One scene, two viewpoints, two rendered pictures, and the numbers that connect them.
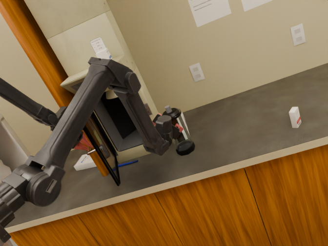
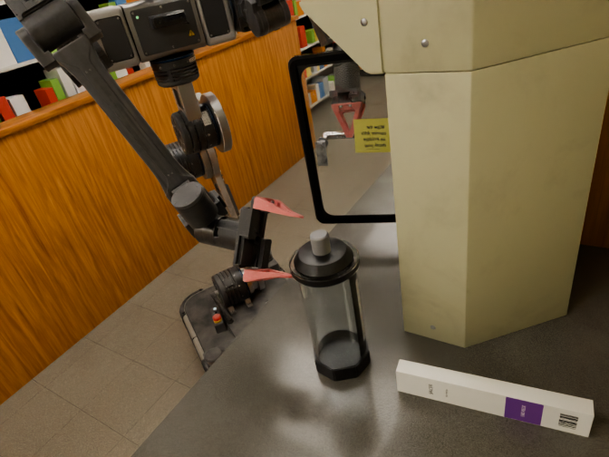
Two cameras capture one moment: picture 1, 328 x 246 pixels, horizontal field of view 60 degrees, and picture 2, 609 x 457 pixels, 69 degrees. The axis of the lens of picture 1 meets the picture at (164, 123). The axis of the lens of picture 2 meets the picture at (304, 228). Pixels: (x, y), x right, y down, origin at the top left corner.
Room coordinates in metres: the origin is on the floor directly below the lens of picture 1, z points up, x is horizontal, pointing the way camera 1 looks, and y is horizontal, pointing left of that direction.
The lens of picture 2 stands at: (1.49, -0.56, 1.56)
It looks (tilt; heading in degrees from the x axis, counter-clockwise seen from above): 31 degrees down; 113
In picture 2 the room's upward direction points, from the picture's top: 12 degrees counter-clockwise
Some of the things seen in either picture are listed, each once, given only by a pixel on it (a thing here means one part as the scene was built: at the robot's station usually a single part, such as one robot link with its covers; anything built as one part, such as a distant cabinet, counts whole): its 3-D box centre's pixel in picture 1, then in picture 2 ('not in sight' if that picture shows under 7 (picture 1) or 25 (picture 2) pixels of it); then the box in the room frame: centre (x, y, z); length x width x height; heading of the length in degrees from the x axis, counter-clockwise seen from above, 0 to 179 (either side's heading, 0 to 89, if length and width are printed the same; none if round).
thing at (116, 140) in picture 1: (128, 109); not in sight; (1.56, 0.16, 1.19); 0.26 x 0.24 x 0.35; 75
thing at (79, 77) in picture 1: (97, 78); (387, 13); (1.38, 0.20, 1.46); 0.32 x 0.12 x 0.10; 75
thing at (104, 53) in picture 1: (104, 56); not in sight; (1.36, 0.12, 1.54); 0.05 x 0.05 x 0.06; 80
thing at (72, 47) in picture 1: (117, 89); (507, 98); (1.56, 0.16, 1.33); 0.32 x 0.25 x 0.77; 75
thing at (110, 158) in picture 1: (99, 140); (371, 143); (1.31, 0.33, 1.19); 0.30 x 0.01 x 0.40; 2
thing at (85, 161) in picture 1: (89, 160); not in sight; (1.65, 0.54, 0.96); 0.16 x 0.12 x 0.04; 67
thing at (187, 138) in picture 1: (178, 131); (333, 309); (1.30, -0.05, 1.06); 0.11 x 0.11 x 0.21
